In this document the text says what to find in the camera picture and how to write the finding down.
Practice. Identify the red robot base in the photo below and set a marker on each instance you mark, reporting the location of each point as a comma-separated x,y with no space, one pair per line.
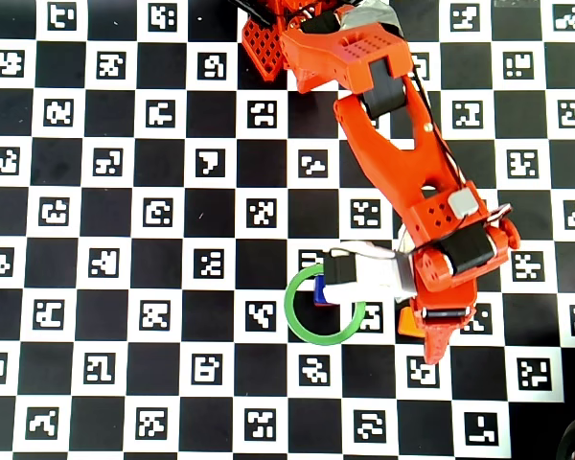
261,48

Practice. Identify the red cube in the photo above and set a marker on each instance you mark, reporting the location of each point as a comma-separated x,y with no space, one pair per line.
322,302

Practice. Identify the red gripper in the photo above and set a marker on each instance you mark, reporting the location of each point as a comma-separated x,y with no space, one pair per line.
445,314

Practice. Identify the red robot arm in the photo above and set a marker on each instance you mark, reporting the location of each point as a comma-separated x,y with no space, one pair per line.
393,158

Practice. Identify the checkerboard marker mat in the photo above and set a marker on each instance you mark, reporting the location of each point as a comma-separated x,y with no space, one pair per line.
110,211

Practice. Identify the orange cube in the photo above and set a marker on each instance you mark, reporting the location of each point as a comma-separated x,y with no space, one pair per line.
406,323

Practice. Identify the blue cube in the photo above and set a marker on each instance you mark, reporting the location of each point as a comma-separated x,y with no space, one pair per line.
320,287

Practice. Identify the white mounted wrist camera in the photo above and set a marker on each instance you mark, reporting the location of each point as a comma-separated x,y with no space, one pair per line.
338,273

